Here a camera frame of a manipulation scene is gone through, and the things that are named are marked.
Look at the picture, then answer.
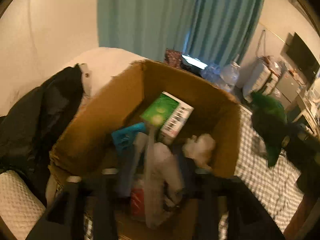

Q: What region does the grey checkered bed sheet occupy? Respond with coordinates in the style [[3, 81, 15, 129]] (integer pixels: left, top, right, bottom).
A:
[[235, 107, 303, 233]]

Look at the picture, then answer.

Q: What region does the green snack wrapper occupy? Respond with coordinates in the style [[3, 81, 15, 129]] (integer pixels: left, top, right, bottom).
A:
[[251, 92, 287, 168]]

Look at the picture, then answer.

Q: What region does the large water jug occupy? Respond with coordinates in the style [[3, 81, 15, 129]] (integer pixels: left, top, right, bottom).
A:
[[217, 61, 240, 92]]

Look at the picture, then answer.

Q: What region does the white suitcase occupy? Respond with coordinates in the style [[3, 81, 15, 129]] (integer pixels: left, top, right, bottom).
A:
[[242, 60, 279, 103]]

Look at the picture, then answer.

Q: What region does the red white sachet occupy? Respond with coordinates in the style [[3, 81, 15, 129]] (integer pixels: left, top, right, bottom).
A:
[[130, 188, 145, 218]]

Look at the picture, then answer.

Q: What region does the black jacket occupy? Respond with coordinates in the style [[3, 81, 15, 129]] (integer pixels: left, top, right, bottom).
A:
[[1, 64, 84, 205]]

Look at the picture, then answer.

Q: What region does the brown cardboard box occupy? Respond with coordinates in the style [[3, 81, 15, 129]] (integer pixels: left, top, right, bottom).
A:
[[49, 60, 240, 183]]

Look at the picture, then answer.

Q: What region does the floral patterned bag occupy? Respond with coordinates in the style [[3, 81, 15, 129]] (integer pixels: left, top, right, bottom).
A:
[[164, 49, 182, 68]]

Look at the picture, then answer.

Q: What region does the black wall television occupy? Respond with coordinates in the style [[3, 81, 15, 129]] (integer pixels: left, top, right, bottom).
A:
[[286, 33, 319, 85]]

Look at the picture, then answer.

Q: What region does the teal curtain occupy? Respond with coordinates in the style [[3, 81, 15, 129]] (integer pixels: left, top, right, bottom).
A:
[[97, 0, 264, 67]]

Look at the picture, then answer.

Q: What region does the white textured pillow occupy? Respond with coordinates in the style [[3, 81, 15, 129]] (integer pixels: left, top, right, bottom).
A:
[[1, 171, 45, 239]]

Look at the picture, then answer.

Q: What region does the green white medicine box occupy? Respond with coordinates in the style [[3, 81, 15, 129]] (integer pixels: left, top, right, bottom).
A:
[[140, 92, 194, 146]]

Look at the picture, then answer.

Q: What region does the clear bag of cotton pads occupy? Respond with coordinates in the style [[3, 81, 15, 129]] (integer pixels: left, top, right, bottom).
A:
[[131, 127, 184, 229]]

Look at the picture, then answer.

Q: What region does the grey mini fridge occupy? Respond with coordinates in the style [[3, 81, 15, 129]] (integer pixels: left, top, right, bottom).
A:
[[270, 70, 299, 109]]

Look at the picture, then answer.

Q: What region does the white vanity desk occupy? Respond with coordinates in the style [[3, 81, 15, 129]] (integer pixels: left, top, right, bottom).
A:
[[293, 77, 319, 138]]

